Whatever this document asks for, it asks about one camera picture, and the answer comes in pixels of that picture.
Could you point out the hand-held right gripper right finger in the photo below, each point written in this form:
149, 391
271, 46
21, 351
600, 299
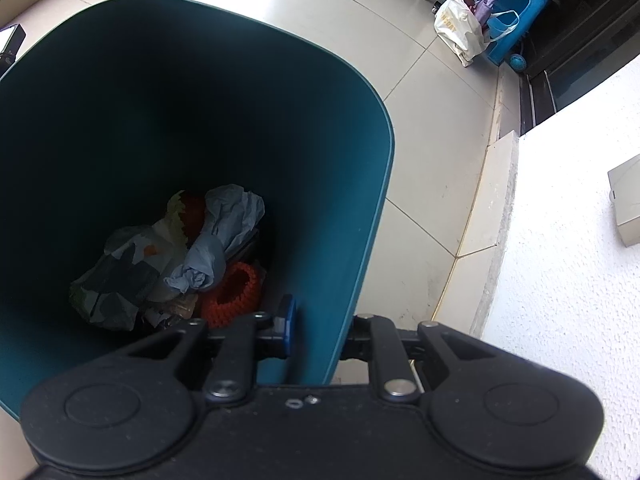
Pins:
357, 342

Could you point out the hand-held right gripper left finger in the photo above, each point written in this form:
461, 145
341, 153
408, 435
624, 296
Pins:
287, 327

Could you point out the orange knit item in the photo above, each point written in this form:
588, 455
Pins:
230, 295

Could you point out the grey-blue paper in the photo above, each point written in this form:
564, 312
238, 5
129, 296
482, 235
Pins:
220, 230

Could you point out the teal plastic bin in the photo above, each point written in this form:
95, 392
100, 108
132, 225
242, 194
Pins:
150, 85

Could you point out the green white plastic packet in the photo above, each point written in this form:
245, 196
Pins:
120, 275

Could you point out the blue ball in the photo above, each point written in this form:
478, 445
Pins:
517, 62

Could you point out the white tote bag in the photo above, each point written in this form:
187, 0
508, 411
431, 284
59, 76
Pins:
457, 25

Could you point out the small purple bag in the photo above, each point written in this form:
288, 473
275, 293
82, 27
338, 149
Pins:
482, 10

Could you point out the dark sliding door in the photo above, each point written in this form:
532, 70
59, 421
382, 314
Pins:
575, 35

